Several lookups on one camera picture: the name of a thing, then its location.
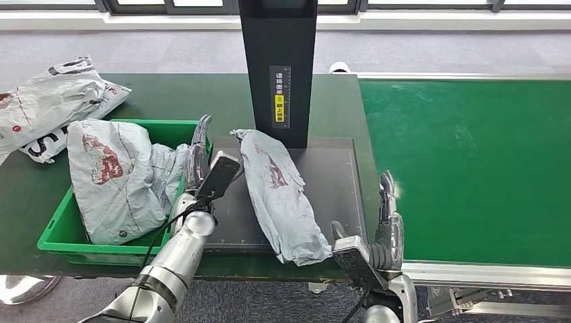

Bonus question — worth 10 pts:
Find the white bag with black letters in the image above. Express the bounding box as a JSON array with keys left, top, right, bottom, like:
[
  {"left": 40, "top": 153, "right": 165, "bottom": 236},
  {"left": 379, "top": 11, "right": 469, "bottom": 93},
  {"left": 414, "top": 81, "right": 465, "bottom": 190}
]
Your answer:
[{"left": 18, "top": 82, "right": 133, "bottom": 164}]

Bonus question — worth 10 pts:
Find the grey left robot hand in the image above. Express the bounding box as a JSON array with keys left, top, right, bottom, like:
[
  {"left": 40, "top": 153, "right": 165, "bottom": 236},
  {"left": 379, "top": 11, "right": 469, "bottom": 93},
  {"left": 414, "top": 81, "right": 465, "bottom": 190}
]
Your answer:
[{"left": 182, "top": 114, "right": 213, "bottom": 193}]

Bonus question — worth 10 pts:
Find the black and yellow label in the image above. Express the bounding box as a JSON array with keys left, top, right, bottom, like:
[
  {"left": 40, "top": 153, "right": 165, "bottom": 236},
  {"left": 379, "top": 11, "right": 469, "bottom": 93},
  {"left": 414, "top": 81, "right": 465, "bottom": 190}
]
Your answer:
[{"left": 269, "top": 65, "right": 292, "bottom": 130}]

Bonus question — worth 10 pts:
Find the black camera cable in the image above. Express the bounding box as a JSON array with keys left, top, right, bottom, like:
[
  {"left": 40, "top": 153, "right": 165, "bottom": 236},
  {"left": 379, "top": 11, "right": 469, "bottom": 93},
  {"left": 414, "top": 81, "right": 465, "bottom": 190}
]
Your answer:
[
  {"left": 127, "top": 201, "right": 211, "bottom": 323},
  {"left": 341, "top": 289, "right": 371, "bottom": 323}
]

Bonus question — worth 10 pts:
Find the dark window frame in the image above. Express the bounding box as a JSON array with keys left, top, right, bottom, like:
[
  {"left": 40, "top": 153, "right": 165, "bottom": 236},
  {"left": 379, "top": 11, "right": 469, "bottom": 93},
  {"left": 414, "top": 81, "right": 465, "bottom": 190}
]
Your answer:
[{"left": 0, "top": 0, "right": 571, "bottom": 17}]

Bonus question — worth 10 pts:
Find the green plastic crate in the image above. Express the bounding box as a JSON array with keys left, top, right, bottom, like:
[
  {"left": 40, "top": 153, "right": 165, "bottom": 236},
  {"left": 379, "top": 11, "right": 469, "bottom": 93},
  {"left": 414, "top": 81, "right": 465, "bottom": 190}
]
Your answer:
[{"left": 36, "top": 118, "right": 212, "bottom": 267}]

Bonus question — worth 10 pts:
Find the black scanner base plate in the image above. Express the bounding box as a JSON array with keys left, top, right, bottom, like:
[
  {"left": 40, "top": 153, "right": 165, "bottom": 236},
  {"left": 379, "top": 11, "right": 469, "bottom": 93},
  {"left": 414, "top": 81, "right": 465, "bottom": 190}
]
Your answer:
[{"left": 203, "top": 137, "right": 370, "bottom": 256}]

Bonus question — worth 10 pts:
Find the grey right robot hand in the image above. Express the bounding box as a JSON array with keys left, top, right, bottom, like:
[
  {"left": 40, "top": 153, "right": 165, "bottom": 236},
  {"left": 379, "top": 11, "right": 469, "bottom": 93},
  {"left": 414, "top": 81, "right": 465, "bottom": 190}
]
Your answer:
[{"left": 330, "top": 170, "right": 405, "bottom": 273}]

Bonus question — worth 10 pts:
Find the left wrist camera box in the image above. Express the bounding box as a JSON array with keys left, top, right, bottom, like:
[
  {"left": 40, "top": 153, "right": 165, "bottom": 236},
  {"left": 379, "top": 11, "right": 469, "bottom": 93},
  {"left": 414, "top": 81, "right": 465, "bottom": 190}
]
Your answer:
[{"left": 195, "top": 150, "right": 242, "bottom": 203}]

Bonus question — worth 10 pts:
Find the crumpled white courier bag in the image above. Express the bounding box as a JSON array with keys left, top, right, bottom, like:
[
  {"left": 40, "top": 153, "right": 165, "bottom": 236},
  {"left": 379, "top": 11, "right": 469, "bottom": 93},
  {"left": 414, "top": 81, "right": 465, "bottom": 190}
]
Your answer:
[{"left": 0, "top": 55, "right": 107, "bottom": 151}]

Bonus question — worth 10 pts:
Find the black scanner column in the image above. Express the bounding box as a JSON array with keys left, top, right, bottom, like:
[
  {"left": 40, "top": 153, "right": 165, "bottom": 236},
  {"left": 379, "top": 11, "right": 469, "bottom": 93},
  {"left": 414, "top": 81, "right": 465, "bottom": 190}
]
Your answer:
[{"left": 237, "top": 0, "right": 318, "bottom": 149}]

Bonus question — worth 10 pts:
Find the chrome round base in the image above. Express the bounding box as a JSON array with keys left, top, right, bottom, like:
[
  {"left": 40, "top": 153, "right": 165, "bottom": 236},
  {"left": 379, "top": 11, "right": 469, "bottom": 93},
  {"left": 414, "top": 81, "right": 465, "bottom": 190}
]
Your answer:
[{"left": 0, "top": 275, "right": 63, "bottom": 306}]

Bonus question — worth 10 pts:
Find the black right camera cable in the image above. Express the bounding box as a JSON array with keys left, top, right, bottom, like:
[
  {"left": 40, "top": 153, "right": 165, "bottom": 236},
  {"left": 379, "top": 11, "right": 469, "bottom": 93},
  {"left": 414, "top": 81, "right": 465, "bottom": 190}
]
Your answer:
[{"left": 341, "top": 289, "right": 371, "bottom": 323}]

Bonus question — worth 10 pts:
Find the black left camera cable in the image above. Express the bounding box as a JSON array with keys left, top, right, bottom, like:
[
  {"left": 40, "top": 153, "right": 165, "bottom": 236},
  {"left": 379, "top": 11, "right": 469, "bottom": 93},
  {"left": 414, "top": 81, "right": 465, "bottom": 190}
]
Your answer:
[{"left": 127, "top": 201, "right": 211, "bottom": 323}]

